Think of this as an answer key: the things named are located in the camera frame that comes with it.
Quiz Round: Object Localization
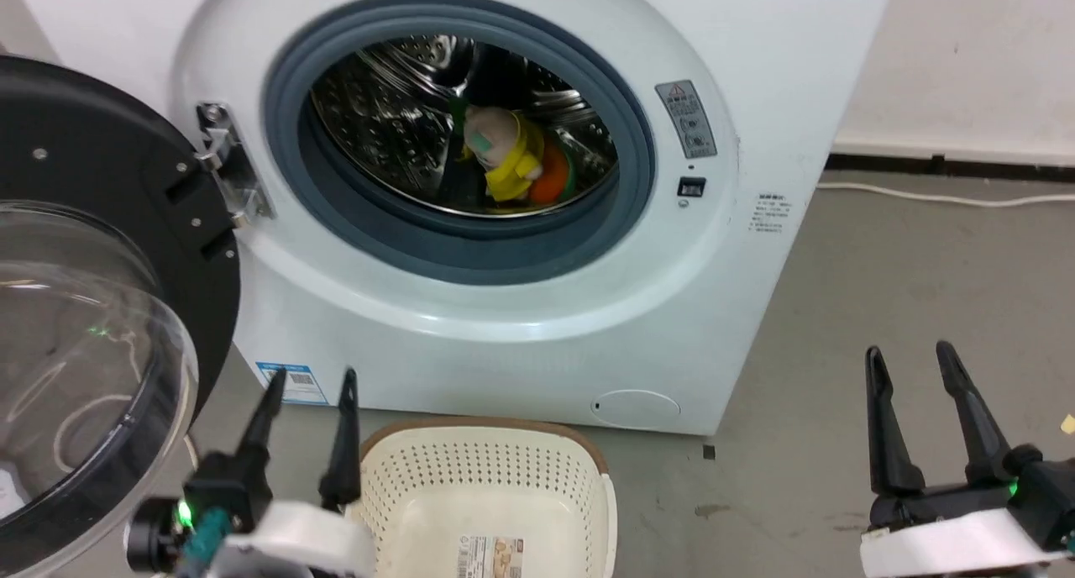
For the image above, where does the grey rubber door gasket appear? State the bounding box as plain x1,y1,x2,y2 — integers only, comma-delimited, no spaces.
262,0,658,286

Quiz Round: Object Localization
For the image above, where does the black washer door glass dome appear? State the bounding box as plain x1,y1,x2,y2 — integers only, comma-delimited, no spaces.
0,55,243,575

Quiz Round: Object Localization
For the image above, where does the small printed text label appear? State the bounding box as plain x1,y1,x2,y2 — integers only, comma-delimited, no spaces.
749,192,795,235

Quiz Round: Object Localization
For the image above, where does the metal washer door hinge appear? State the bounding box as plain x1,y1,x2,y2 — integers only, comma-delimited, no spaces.
196,102,275,229

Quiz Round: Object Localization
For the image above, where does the cream perforated laundry basket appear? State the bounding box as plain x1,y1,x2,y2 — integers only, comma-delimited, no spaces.
346,418,619,578

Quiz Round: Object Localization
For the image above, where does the blue white barcode sticker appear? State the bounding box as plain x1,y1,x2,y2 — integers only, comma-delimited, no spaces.
255,360,331,407

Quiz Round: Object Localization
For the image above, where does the yellow plush doll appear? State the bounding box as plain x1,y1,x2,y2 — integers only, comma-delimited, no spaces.
460,106,548,203

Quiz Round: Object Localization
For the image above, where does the white cord behind door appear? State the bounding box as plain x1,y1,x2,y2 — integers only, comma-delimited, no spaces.
50,389,203,480

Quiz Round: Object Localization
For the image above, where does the orange green plush toy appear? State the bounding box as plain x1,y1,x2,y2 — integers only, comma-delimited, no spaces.
529,144,578,208

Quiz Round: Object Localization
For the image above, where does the stainless steel washer drum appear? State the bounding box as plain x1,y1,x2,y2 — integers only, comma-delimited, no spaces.
309,34,621,218

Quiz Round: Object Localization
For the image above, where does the white front-load washing machine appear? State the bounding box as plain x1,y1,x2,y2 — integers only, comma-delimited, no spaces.
0,0,899,437

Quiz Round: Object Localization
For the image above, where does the white floor cable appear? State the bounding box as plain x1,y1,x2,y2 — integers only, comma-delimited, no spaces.
815,181,1075,210

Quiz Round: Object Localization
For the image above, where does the grey warning sticker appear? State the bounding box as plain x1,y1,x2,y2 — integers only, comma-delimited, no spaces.
655,80,719,160

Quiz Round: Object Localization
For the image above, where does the round drain filter cover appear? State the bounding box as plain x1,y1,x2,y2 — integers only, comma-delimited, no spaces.
590,389,683,433

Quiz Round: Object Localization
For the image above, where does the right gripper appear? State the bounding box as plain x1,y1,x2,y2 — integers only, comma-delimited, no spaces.
859,339,1075,578

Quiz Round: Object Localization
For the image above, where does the black baseboard strip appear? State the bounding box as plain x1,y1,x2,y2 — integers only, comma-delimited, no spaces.
826,151,1075,183

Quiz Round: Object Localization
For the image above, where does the paper label in basket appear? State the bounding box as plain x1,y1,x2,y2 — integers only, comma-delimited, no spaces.
457,534,527,578

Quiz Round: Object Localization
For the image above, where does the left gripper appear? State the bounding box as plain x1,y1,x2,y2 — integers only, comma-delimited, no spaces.
125,367,377,578

